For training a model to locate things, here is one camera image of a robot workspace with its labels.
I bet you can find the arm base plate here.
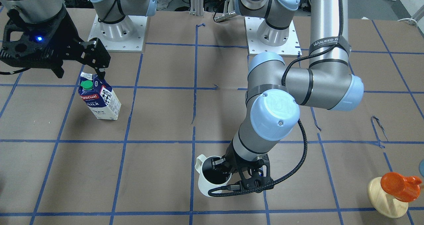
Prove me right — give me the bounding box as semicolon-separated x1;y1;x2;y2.
245;17;302;57
88;15;150;53

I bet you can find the orange cup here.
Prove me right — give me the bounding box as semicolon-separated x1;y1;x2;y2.
380;172;423;202

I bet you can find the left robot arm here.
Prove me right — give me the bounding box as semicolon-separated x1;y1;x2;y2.
196;0;364;197

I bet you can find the blue white milk carton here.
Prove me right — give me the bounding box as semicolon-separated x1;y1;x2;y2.
78;72;121;120

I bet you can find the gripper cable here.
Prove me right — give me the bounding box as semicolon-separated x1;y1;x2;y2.
207;0;348;197

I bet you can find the white mug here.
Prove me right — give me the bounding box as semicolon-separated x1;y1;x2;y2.
195;154;232;197

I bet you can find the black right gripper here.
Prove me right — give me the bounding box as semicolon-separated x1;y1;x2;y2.
1;7;111;80

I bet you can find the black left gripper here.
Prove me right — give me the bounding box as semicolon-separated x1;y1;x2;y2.
211;153;273;193

